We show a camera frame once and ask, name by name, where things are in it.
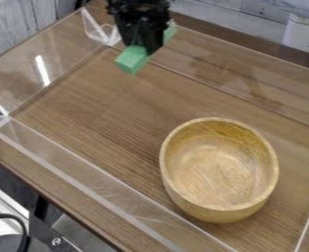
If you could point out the brown wooden bowl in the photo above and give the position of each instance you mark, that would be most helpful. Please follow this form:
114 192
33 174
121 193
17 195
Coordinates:
219 169

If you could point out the grey metal clamp plate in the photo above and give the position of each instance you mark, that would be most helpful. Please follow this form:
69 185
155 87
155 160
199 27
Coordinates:
45 240

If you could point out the green rectangular block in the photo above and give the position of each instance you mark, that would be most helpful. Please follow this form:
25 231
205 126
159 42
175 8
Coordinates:
133 57

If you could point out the clear acrylic enclosure wall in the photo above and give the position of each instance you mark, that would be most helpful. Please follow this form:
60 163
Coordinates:
82 126

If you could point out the clear acrylic corner bracket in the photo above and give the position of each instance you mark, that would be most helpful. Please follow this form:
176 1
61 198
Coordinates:
104 33

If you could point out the white cylindrical container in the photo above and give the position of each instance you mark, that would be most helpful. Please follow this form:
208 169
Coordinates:
295 36

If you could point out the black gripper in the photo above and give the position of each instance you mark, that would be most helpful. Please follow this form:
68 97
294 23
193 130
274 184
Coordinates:
141 21

